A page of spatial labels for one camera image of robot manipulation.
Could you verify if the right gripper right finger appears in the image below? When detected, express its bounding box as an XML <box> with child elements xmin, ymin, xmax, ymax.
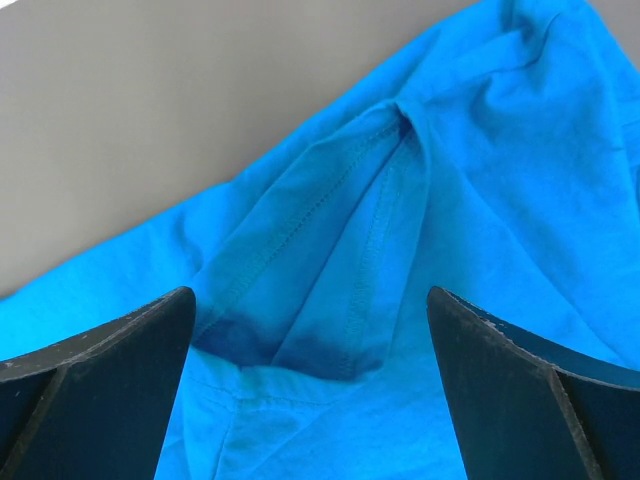
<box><xmin>427</xmin><ymin>287</ymin><xmax>639</xmax><ymax>479</ymax></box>

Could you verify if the blue t shirt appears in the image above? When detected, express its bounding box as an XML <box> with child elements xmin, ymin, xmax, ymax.
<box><xmin>1</xmin><ymin>1</ymin><xmax>639</xmax><ymax>479</ymax></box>

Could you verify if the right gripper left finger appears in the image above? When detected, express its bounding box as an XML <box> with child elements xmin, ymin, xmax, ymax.
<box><xmin>1</xmin><ymin>287</ymin><xmax>196</xmax><ymax>479</ymax></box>

